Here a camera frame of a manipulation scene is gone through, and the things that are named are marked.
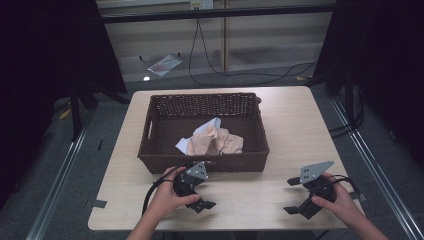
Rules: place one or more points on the yellow tape piece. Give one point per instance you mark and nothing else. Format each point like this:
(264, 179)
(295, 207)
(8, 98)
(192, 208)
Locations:
(65, 114)

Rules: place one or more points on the beige garment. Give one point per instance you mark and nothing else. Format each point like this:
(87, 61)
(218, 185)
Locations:
(213, 141)

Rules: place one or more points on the black horizontal bar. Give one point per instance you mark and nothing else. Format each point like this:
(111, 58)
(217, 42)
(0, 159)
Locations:
(216, 13)

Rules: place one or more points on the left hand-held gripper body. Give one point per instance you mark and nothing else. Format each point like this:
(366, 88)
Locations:
(196, 171)

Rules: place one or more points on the small white round object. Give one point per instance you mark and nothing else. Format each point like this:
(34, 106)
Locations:
(146, 78)

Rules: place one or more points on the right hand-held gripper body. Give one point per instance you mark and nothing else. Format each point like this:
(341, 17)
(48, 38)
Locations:
(313, 173)

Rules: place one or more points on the white power outlet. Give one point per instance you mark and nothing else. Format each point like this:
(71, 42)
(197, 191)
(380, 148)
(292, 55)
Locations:
(201, 4)

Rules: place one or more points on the metal floor rail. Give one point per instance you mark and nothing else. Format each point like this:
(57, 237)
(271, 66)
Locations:
(383, 180)
(56, 186)

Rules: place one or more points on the person's left hand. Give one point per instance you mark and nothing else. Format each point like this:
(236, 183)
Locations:
(165, 200)

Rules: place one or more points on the brown woven basket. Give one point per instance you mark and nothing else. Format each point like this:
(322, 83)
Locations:
(173, 121)

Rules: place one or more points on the clear plastic packet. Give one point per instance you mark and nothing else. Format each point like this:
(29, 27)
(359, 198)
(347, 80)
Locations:
(165, 65)

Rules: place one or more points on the person's right hand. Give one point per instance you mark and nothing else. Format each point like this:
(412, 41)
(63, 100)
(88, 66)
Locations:
(343, 205)

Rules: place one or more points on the black metal stand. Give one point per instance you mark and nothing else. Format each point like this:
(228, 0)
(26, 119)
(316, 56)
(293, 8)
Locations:
(349, 103)
(75, 116)

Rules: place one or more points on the black curtain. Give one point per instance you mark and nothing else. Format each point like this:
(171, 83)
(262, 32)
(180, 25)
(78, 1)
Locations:
(383, 50)
(43, 60)

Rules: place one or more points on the grey tape piece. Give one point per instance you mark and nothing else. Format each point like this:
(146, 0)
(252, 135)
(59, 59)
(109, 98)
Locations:
(359, 197)
(99, 203)

